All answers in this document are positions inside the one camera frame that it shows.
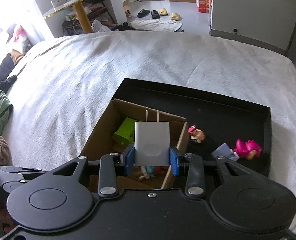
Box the white floor mat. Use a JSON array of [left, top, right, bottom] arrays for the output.
[[130, 20, 183, 32]]

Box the green square toy box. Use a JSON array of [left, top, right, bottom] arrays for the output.
[[112, 118, 137, 146]]

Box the small brown-haired doll figurine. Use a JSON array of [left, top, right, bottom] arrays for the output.
[[188, 125, 205, 143]]

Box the lavender blue block figurine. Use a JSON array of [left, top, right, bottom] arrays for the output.
[[211, 143, 239, 161]]

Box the orange cardboard box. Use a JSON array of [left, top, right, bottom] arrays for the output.
[[196, 0, 211, 13]]

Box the beige slipper left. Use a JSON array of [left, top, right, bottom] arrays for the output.
[[158, 8, 169, 16]]

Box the round glass gold-rim table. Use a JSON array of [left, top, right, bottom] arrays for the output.
[[43, 0, 93, 34]]

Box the grey white cabinet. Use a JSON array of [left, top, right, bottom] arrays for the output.
[[210, 0, 296, 55]]

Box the pink hooded doll figurine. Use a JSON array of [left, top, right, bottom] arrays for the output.
[[233, 139, 262, 160]]

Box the blue red cupcake figurine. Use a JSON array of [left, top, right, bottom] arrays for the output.
[[139, 166, 168, 179]]

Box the black slipper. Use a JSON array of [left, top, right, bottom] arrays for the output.
[[151, 10, 160, 20], [137, 9, 150, 18]]

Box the white USB wall charger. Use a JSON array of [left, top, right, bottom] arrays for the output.
[[134, 110, 170, 166]]

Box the beige slipper right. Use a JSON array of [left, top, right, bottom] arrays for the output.
[[171, 12, 181, 21]]

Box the black slipper left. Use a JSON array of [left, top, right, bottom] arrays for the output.
[[137, 9, 150, 18]]

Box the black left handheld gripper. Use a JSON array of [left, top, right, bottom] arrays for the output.
[[0, 166, 45, 202]]

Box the black slipper right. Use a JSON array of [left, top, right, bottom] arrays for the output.
[[151, 10, 160, 20]]

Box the black rectangular tray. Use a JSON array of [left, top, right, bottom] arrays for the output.
[[113, 78, 271, 176]]

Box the beige slipper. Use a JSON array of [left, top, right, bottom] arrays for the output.
[[171, 12, 181, 21], [158, 8, 169, 16]]

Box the white plush blanket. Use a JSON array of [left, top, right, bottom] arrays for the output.
[[0, 29, 296, 237]]

